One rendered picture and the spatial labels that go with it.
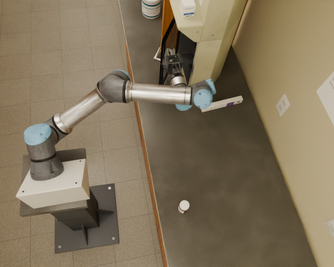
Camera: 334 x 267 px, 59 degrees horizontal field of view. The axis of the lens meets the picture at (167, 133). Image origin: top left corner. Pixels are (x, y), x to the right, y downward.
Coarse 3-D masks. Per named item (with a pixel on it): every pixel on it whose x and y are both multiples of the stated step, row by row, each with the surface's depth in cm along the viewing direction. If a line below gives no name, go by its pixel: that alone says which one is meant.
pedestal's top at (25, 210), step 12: (24, 156) 157; (60, 156) 158; (72, 156) 159; (84, 156) 159; (24, 168) 154; (24, 204) 146; (60, 204) 147; (72, 204) 147; (84, 204) 148; (24, 216) 146
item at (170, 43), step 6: (174, 18) 147; (174, 24) 152; (168, 30) 143; (174, 30) 158; (174, 36) 163; (162, 42) 141; (168, 42) 152; (174, 42) 170; (162, 48) 144; (174, 48) 176
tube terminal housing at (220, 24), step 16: (208, 0) 119; (224, 0) 120; (240, 0) 129; (208, 16) 126; (224, 16) 127; (240, 16) 147; (208, 32) 134; (224, 32) 136; (208, 48) 144; (224, 48) 156; (208, 64) 155; (192, 80) 165
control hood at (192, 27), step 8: (176, 0) 136; (176, 8) 133; (176, 16) 131; (192, 16) 131; (184, 24) 129; (192, 24) 129; (200, 24) 130; (184, 32) 131; (192, 32) 132; (200, 32) 133; (192, 40) 137
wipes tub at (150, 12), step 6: (144, 0) 196; (150, 0) 195; (156, 0) 196; (144, 6) 201; (150, 6) 199; (156, 6) 200; (144, 12) 205; (150, 12) 203; (156, 12) 205; (150, 18) 208
